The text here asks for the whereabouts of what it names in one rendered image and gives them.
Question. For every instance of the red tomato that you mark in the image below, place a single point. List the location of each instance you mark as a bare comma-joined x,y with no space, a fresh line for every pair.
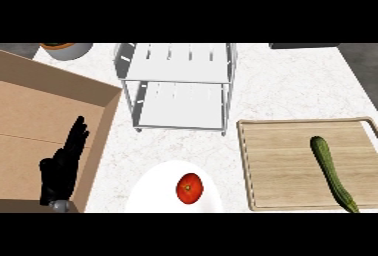
189,188

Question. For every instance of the open brown wooden drawer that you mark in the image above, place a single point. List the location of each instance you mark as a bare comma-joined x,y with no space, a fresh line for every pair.
45,113

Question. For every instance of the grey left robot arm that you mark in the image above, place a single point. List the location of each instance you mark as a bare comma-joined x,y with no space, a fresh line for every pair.
59,206

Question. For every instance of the white plate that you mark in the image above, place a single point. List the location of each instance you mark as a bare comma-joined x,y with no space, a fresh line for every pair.
157,190

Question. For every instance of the dark grey flat appliance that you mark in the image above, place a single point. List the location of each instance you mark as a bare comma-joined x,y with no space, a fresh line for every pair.
303,45

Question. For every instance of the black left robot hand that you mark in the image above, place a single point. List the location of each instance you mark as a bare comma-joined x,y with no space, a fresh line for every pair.
61,166

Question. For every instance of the grey pot with orange rim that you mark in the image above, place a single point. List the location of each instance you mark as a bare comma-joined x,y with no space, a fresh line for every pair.
68,50

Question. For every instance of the pale wooden tray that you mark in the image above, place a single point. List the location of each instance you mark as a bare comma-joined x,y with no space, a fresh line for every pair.
296,160

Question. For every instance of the long green squash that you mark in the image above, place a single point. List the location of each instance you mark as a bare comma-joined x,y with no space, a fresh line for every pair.
332,171

